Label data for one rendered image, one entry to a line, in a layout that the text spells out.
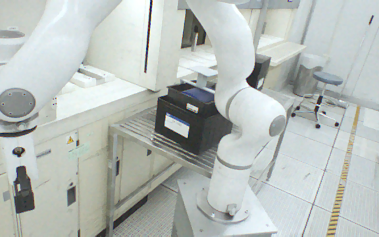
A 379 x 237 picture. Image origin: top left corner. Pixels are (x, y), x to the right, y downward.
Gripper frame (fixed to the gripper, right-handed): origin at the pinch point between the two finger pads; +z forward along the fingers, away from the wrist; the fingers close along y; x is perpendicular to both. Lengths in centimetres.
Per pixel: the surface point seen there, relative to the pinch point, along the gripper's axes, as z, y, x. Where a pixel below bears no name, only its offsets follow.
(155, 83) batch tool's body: 10, 76, -72
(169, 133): 22, 45, -64
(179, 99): 6, 46, -67
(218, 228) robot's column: 25, -8, -51
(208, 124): 11, 30, -73
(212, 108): 6, 35, -77
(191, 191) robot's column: 25, 10, -53
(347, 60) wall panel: 39, 184, -474
